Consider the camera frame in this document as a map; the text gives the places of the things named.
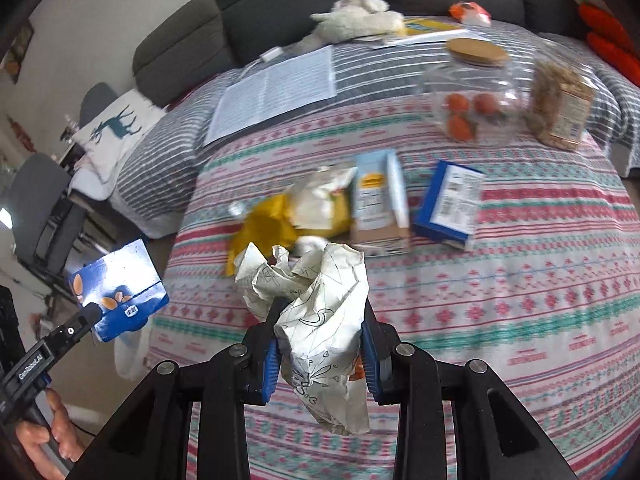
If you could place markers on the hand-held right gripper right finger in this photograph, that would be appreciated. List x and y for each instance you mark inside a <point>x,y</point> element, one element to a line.
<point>372,367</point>

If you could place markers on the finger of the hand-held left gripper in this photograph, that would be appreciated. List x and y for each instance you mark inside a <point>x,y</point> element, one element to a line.
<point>72,331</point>

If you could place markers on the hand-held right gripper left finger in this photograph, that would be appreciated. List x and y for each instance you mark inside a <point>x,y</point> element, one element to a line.
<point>270,367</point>

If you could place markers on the white round bin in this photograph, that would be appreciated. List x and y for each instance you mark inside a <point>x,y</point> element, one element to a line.
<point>131,360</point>

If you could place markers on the blue carton with almond print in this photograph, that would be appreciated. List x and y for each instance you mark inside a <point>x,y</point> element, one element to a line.
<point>130,270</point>

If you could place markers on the yellow and white snack bag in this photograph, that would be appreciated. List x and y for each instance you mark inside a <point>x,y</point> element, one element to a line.
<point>270,222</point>

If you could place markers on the light blue milk carton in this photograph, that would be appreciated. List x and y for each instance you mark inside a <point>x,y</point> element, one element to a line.
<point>375,195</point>

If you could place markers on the blue box with white label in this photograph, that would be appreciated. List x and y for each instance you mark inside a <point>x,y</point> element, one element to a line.
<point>450,202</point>

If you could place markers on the person's left hand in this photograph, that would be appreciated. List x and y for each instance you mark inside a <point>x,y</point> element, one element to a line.
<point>62,427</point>

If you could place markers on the grey chair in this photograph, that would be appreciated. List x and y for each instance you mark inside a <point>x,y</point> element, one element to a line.
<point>40,200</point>
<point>97,100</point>

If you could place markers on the red and green patterned blanket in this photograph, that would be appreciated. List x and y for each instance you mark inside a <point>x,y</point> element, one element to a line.
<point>500,285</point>

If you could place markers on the grey striped quilt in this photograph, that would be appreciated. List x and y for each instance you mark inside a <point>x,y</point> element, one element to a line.
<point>160,165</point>

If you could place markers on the white pillow with deer print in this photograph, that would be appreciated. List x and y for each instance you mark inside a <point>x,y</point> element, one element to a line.
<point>117,130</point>

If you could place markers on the small orange fruit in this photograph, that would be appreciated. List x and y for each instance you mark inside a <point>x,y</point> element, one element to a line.
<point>459,128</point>
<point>484,104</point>
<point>457,103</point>

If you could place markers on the white printed paper sheet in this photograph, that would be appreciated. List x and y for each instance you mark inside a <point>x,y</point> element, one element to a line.
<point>275,90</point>

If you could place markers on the glass jar with cork lid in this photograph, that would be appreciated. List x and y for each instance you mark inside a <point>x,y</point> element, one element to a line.
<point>465,75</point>

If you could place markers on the white charger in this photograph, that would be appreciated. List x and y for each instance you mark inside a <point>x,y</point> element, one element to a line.
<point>270,55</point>

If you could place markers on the clear bag of crackers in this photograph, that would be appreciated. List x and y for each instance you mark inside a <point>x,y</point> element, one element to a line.
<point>560,100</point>

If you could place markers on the white plush toy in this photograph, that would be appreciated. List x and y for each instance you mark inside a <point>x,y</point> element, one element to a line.
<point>355,22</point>

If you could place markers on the yellow book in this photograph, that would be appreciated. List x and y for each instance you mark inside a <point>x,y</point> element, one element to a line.
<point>425,26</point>

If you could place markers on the orange snack packet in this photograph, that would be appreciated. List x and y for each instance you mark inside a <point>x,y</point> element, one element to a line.
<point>467,12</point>

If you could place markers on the red cushions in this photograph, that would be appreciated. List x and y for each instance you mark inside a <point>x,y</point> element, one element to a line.
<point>607,35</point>

